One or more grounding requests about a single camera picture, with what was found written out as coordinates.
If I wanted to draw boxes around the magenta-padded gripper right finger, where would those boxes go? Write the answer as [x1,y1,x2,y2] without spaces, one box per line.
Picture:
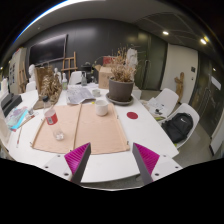
[132,142,184,186]

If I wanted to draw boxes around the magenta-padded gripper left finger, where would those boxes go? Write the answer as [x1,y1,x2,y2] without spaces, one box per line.
[42,142,92,185]

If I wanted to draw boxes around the clear red-labelled drink bottle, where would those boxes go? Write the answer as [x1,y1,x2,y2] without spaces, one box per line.
[42,95,65,141]

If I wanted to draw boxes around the black backpack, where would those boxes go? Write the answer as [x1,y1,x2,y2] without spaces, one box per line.
[161,112,194,144]

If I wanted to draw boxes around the flat round red coaster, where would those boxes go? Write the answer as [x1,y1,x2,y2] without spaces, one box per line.
[126,111,139,121]

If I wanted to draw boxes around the papers pile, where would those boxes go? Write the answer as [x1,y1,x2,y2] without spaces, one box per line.
[146,97,168,118]

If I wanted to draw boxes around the white mug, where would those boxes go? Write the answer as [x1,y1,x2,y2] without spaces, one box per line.
[94,99,110,117]

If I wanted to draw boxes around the printed paper sheets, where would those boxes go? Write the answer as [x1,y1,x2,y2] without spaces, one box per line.
[65,85,96,105]

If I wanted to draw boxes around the wooden pencil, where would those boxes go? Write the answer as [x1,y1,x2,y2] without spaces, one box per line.
[15,125,24,148]

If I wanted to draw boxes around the wooden paintbrush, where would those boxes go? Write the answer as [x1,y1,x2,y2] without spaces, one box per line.
[12,114,37,132]

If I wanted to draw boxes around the white chair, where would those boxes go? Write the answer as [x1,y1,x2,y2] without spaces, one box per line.
[68,70,84,86]
[166,102,201,149]
[148,87,180,119]

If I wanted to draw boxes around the small white cup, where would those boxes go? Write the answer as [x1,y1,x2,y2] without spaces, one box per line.
[91,88,102,98]

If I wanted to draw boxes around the colourful picture book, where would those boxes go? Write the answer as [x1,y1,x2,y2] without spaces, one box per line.
[4,105,36,132]

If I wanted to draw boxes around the dried plant in grey pot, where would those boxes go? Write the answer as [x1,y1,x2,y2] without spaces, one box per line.
[108,46,138,103]

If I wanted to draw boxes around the white green spray bottle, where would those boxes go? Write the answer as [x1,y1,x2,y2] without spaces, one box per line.
[61,72,69,91]

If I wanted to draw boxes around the dark spray bottle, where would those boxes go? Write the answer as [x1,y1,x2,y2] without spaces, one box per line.
[80,71,88,87]

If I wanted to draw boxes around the wooden mannequin figure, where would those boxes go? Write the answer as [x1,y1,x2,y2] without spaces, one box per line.
[174,71,185,103]

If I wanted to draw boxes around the cardboard box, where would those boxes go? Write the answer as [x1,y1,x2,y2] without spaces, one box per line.
[94,64,116,90]

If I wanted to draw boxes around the small white figurine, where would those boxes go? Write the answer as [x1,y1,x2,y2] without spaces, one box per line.
[54,67,63,84]

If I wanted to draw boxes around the black case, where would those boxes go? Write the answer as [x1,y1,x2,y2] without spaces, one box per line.
[0,93,23,118]

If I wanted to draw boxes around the wooden easel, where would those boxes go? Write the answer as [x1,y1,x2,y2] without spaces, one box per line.
[60,51,79,81]

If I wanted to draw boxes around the white plaster bust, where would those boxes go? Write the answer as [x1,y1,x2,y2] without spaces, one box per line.
[25,63,38,93]

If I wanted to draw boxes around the red box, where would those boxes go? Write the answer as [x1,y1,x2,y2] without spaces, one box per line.
[102,55,116,67]

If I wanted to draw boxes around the tall white statue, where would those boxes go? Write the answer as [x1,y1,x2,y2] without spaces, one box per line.
[125,48,139,81]

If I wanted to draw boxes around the white shelf unit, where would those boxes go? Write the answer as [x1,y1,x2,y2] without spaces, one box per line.
[8,47,28,95]

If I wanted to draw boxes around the long ceiling light strip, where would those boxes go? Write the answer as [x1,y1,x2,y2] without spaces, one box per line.
[12,0,108,46]

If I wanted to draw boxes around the black wall screen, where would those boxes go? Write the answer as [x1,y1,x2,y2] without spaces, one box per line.
[28,33,68,66]

